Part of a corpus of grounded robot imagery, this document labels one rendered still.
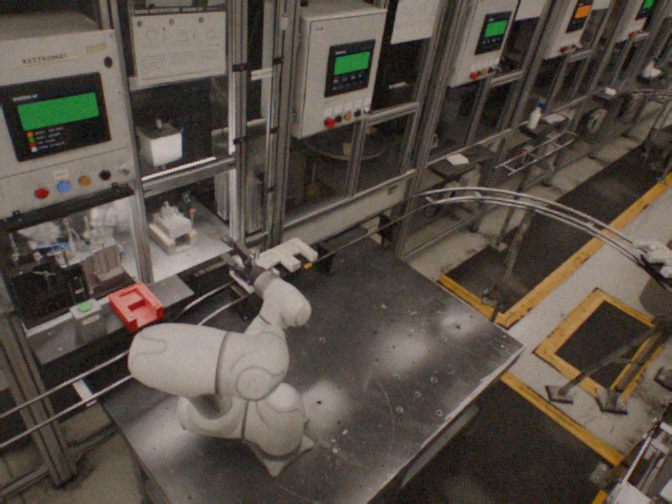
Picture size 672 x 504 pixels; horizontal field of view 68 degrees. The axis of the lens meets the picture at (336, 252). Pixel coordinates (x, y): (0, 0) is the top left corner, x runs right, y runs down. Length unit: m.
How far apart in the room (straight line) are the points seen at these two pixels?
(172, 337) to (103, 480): 1.61
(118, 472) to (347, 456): 1.18
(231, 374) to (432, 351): 1.31
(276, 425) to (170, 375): 0.61
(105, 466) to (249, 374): 1.71
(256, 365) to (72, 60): 0.94
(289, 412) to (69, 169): 0.96
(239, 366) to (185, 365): 0.11
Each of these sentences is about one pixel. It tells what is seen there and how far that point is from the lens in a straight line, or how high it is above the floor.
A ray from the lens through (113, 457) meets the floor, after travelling 2.68.
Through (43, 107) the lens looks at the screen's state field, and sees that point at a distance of 1.53.
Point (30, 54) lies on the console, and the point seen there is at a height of 1.79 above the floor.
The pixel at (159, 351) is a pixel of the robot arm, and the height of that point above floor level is 1.45.
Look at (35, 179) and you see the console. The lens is 1.63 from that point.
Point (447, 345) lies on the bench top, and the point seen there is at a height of 0.68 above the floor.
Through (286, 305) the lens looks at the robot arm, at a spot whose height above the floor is 1.16.
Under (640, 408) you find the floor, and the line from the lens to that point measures 3.50.
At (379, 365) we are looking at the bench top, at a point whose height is 0.68.
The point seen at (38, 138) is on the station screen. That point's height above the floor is 1.59.
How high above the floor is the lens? 2.27
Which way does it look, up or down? 38 degrees down
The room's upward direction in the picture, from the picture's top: 9 degrees clockwise
